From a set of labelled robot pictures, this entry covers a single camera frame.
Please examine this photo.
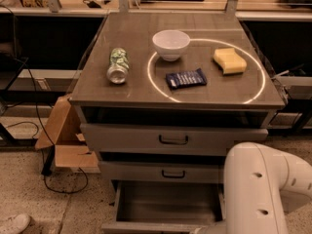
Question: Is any grey bottom drawer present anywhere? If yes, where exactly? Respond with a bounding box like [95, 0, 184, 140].
[101, 181, 224, 234]

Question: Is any grey drawer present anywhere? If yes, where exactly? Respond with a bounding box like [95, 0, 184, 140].
[81, 124, 268, 156]
[101, 181, 224, 234]
[98, 152, 225, 183]

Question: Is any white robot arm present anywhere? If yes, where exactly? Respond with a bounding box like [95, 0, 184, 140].
[190, 142, 312, 234]

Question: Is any grey drawer cabinet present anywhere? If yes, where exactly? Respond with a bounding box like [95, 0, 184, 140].
[70, 13, 285, 183]

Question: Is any grey top drawer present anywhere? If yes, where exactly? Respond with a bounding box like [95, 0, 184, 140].
[81, 124, 268, 156]

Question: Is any grey middle drawer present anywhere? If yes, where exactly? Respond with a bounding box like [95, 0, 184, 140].
[98, 152, 225, 183]

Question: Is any dark blue snack packet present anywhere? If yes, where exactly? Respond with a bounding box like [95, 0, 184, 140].
[166, 68, 208, 90]

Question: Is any green soda can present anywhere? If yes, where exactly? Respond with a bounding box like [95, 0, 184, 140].
[106, 48, 130, 84]

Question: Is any white ceramic bowl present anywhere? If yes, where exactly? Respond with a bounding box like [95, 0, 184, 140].
[152, 30, 190, 61]

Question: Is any yellow sponge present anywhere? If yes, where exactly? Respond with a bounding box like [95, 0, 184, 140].
[214, 48, 247, 75]

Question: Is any brown cardboard box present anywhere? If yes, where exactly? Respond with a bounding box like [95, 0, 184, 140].
[35, 96, 99, 173]

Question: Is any white sneaker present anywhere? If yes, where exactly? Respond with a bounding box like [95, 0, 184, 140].
[0, 214, 31, 234]

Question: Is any black floor cable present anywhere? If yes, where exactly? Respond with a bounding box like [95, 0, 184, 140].
[0, 3, 90, 195]

